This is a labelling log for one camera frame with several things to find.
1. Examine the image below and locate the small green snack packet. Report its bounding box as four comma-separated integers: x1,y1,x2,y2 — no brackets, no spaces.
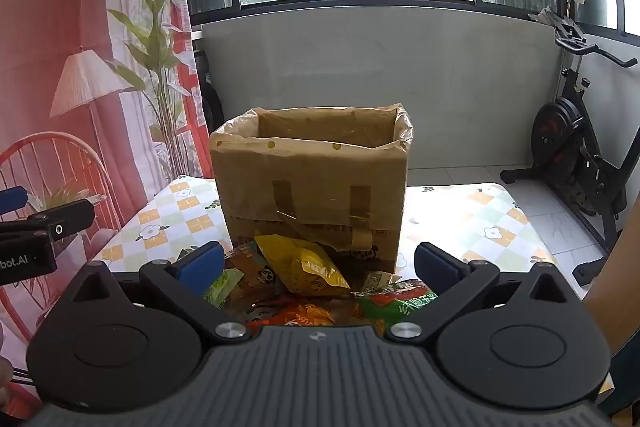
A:
202,268,245,308

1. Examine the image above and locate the person's left hand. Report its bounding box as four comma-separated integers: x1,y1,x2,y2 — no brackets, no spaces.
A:
0,357,15,407

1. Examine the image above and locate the checkered flower tablecloth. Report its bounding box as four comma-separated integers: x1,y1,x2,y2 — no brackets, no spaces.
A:
87,174,596,308

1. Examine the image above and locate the washing machine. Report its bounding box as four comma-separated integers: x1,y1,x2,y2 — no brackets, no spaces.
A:
192,49,226,138

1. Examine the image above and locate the black exercise bike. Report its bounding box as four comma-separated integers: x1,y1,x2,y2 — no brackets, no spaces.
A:
500,7,640,288

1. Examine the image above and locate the large green snack packet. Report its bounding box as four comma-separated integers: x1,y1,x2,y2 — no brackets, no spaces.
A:
352,279,441,339

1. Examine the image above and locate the yellow snack packet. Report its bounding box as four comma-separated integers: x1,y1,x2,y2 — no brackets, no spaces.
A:
254,232,352,298

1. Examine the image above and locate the beige snack packet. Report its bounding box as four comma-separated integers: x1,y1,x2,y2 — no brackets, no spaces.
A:
362,271,402,294

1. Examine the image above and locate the brown wooden panel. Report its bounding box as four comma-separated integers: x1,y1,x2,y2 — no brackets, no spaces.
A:
582,197,640,388

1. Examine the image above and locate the printed backdrop curtain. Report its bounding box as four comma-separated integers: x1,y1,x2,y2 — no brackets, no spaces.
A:
0,0,211,358

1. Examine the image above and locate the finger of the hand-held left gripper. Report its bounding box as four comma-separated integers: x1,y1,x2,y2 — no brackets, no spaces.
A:
0,187,28,212
0,199,96,239

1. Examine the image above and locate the brown cartoon snack packet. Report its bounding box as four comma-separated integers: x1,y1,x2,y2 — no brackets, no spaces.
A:
225,243,291,308

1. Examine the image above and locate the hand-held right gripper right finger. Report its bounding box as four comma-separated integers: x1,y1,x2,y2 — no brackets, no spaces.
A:
386,242,576,342

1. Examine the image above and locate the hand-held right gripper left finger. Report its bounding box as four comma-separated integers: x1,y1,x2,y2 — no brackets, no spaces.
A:
75,241,251,344

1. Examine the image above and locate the orange snack packet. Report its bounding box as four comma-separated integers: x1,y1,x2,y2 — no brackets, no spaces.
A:
245,302,336,329

